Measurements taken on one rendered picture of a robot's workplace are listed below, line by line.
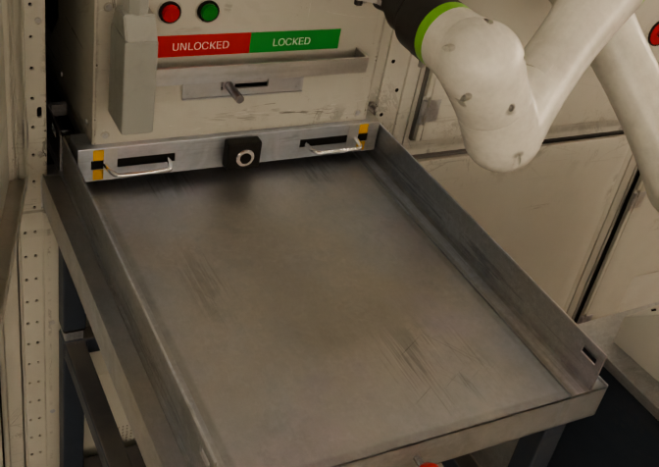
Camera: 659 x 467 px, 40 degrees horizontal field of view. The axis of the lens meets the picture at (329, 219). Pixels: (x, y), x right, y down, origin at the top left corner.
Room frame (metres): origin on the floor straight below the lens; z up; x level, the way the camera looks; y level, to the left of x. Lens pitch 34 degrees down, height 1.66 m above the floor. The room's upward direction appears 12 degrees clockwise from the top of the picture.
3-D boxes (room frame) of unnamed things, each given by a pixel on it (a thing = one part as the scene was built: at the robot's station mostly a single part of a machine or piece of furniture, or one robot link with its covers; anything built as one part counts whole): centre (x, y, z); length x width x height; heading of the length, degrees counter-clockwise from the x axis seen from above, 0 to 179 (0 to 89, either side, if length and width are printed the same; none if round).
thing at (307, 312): (1.06, 0.02, 0.82); 0.68 x 0.62 x 0.06; 33
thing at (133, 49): (1.13, 0.31, 1.09); 0.08 x 0.05 x 0.17; 33
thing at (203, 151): (1.31, 0.18, 0.89); 0.54 x 0.05 x 0.06; 123
